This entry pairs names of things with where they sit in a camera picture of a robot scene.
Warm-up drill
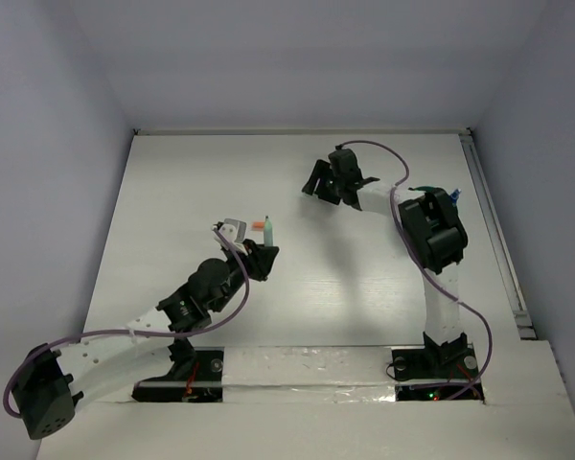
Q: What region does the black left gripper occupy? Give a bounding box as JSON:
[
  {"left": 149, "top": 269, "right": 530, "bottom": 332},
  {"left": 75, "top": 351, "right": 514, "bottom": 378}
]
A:
[{"left": 210, "top": 239, "right": 276, "bottom": 312}]

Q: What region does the green pencil-shaped clear case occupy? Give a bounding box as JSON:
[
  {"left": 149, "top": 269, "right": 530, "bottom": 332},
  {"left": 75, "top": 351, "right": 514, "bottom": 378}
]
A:
[{"left": 263, "top": 216, "right": 274, "bottom": 247}]

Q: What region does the clear blue glue bottle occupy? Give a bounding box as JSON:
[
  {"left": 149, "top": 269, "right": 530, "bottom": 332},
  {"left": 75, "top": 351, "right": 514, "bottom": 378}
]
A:
[{"left": 450, "top": 189, "right": 461, "bottom": 202}]

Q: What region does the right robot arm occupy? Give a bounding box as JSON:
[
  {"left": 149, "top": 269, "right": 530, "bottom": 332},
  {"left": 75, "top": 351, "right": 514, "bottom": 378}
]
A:
[{"left": 302, "top": 145, "right": 472, "bottom": 381}]

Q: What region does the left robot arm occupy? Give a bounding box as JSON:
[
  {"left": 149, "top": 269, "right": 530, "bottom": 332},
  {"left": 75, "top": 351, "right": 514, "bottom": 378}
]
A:
[{"left": 2, "top": 240, "right": 280, "bottom": 440}]

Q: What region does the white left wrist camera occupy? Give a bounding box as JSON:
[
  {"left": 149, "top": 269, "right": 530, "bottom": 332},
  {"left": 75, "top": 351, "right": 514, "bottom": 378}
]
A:
[{"left": 211, "top": 218, "right": 247, "bottom": 254}]

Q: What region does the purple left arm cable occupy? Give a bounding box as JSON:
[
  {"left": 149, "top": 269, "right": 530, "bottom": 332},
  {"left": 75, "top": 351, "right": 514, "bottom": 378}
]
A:
[{"left": 2, "top": 229, "right": 253, "bottom": 419}]

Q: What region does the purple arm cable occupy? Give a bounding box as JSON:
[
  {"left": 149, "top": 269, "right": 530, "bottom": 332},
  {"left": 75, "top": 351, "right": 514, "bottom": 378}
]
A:
[
  {"left": 335, "top": 139, "right": 494, "bottom": 402},
  {"left": 2, "top": 229, "right": 253, "bottom": 419}
]

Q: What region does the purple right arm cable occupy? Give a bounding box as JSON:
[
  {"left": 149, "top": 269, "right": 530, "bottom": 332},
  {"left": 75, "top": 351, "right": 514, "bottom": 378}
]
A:
[{"left": 335, "top": 139, "right": 494, "bottom": 402}]

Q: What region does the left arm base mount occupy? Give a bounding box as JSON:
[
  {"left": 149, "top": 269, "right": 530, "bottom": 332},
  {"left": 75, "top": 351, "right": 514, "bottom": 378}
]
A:
[{"left": 131, "top": 340, "right": 224, "bottom": 403}]

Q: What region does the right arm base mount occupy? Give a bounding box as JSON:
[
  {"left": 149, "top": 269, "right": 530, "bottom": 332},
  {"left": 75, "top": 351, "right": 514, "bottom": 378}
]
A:
[{"left": 385, "top": 348, "right": 484, "bottom": 402}]

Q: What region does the aluminium rail right edge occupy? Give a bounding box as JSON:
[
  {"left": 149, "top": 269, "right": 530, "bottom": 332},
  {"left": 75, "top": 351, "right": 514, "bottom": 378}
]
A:
[{"left": 459, "top": 130, "right": 539, "bottom": 341}]

